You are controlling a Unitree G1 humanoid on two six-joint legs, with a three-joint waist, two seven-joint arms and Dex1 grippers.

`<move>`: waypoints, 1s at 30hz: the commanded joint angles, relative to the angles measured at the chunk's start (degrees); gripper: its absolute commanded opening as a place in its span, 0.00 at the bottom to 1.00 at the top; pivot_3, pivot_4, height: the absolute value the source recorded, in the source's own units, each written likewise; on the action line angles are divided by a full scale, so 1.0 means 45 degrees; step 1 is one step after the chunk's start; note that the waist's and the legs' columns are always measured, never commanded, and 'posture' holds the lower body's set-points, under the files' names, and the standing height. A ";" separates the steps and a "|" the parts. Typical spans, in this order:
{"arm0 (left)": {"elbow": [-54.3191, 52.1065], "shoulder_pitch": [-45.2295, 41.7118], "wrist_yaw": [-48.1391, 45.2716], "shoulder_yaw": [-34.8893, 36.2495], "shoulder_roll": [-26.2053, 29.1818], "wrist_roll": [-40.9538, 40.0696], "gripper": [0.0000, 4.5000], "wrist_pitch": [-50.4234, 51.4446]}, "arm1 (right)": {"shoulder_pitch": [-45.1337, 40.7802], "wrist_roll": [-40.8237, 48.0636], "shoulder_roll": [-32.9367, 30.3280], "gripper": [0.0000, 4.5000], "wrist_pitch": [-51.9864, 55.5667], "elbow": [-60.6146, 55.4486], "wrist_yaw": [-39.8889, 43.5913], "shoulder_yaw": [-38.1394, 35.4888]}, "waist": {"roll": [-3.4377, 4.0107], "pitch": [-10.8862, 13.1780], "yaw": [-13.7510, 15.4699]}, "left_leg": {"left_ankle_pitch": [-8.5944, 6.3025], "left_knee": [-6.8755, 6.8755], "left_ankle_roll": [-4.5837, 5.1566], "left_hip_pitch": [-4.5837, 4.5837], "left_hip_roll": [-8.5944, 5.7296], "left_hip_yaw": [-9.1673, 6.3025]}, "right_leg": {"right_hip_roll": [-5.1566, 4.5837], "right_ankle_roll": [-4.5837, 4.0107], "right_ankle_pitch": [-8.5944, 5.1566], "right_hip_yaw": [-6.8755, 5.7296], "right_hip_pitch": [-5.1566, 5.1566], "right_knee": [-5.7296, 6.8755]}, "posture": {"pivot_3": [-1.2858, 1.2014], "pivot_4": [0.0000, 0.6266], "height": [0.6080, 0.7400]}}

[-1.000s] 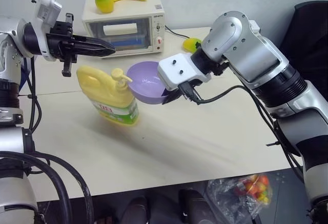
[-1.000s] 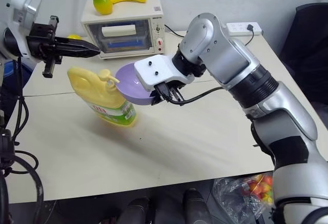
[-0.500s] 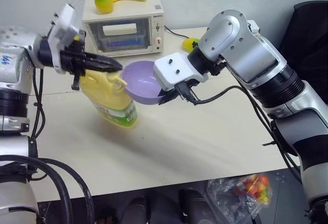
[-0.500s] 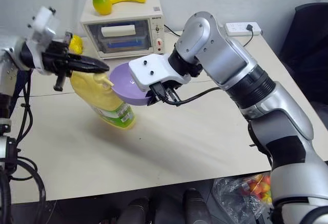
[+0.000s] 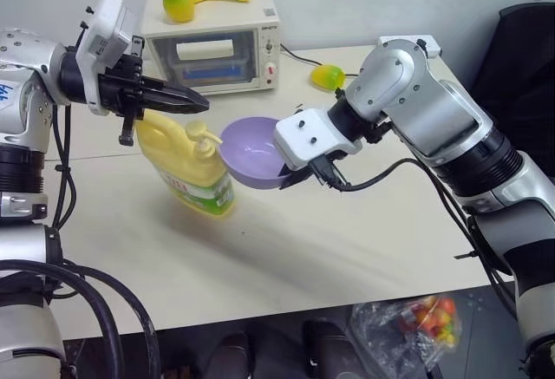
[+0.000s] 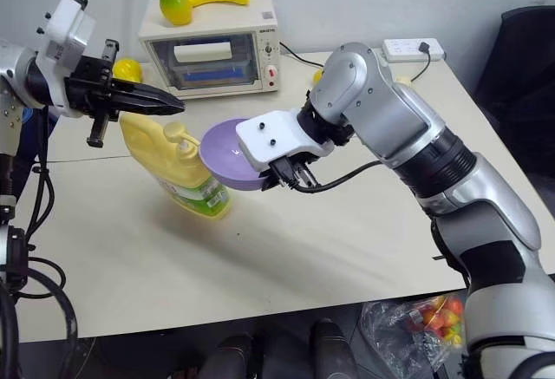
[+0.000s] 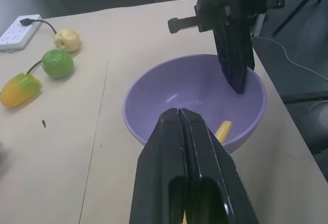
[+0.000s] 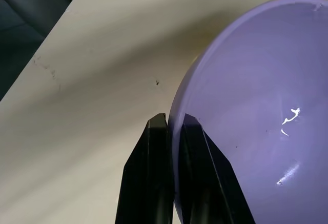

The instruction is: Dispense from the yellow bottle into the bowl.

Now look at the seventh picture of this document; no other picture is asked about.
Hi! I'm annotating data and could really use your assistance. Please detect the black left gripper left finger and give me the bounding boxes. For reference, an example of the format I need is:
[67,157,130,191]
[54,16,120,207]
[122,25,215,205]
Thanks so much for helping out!
[129,108,190,224]

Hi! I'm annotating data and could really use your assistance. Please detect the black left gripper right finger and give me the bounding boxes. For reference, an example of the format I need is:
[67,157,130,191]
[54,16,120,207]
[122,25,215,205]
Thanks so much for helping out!
[178,108,260,224]

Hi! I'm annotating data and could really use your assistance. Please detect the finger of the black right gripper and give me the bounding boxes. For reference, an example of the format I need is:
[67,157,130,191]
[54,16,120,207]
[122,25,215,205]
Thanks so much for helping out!
[238,25,256,71]
[213,26,248,95]

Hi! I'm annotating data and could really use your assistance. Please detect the purple plastic bowl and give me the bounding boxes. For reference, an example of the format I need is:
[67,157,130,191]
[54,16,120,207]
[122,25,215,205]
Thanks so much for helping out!
[122,54,268,155]

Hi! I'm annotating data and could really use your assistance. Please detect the black metal stand legs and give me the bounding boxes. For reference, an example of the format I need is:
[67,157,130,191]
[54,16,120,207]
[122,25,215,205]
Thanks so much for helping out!
[272,0,328,37]

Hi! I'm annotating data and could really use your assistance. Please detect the green toy apple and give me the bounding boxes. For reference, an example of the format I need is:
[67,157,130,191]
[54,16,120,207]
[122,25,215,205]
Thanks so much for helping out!
[41,49,75,79]

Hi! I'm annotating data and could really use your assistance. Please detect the pale yellow toy apple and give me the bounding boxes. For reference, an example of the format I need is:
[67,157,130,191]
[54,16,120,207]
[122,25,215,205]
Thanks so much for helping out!
[54,28,81,53]

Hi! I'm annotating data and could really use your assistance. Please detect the yellow green toy mango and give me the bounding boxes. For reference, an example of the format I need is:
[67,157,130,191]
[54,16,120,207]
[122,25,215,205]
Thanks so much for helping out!
[0,72,43,108]

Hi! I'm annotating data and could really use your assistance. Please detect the white power strip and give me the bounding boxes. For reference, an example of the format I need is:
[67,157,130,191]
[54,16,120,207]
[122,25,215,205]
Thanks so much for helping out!
[0,14,43,53]

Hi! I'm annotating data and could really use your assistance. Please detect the white metal frame leg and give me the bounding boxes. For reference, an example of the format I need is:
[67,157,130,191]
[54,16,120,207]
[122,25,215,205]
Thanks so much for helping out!
[252,13,265,38]

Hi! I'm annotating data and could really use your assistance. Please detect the thin white cable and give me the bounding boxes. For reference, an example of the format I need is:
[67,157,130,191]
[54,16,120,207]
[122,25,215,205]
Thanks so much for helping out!
[252,36,328,82]

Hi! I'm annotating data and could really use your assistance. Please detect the black power cable with plug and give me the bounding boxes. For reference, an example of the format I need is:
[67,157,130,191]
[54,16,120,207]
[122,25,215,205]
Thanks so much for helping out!
[19,18,58,75]

